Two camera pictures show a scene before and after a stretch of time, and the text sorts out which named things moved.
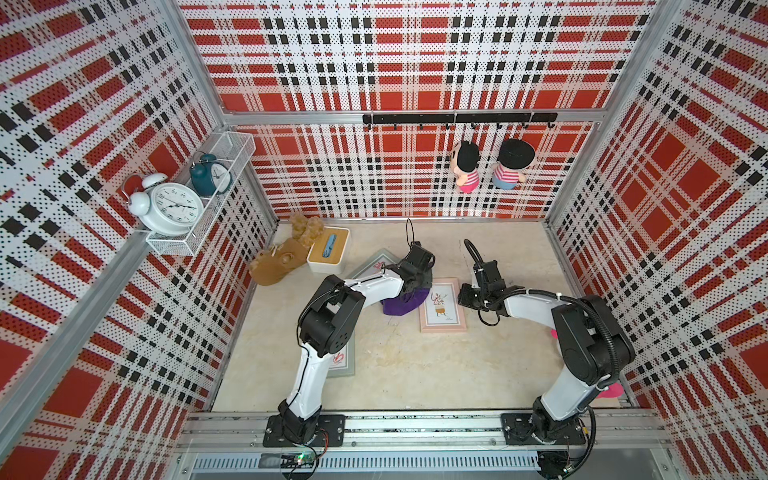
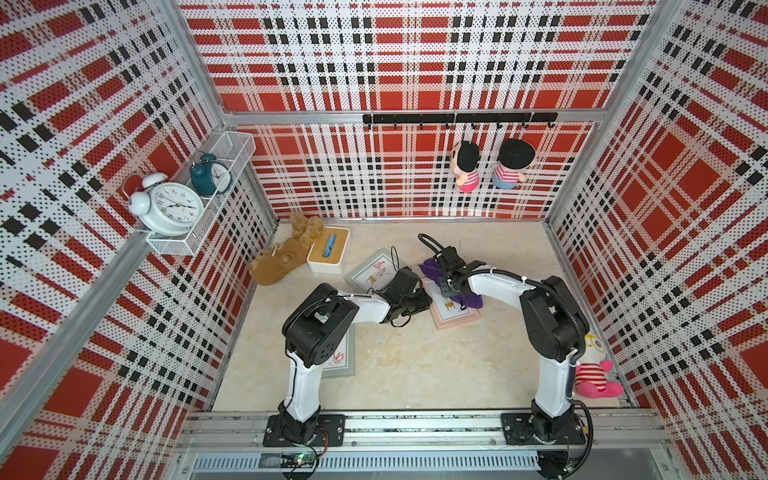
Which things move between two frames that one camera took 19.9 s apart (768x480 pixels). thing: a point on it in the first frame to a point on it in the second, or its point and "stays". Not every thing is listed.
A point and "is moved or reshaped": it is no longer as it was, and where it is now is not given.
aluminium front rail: x=631 y=427 stays
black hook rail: x=497 y=119 stays
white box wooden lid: x=327 y=252 stays
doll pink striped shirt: x=465 y=160 stays
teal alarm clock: x=208 y=176 stays
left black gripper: x=428 y=278 to x=424 y=304
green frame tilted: x=374 y=264 stays
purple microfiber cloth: x=405 y=303 is moved or reshaped
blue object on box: x=329 y=246 stays
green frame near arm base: x=342 y=363 stays
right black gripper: x=463 y=296 to x=444 y=282
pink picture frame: x=443 y=309 is moved or reshaped
